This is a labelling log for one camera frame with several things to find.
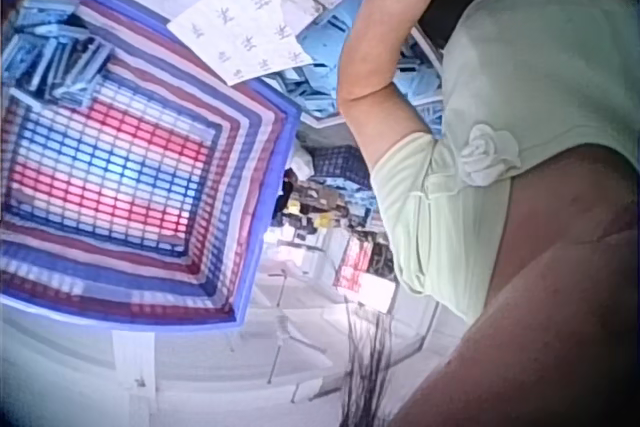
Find cluttered goods shelf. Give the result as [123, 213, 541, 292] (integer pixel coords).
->
[272, 166, 396, 258]

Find dark blue checked crate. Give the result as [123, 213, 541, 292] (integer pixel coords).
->
[310, 144, 374, 188]

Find red and white box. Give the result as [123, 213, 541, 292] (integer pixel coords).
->
[333, 234, 399, 316]

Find light blue crate of packets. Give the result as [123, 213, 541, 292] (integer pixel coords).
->
[259, 0, 446, 141]

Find white printed paper sheet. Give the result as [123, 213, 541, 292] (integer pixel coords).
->
[166, 0, 317, 87]

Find stack of blue and red crates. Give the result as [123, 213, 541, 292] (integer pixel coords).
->
[0, 0, 302, 332]

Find pile of small blue packets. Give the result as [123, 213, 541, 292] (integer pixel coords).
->
[0, 0, 115, 109]

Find black wire rack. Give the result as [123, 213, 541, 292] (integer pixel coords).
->
[339, 296, 396, 427]

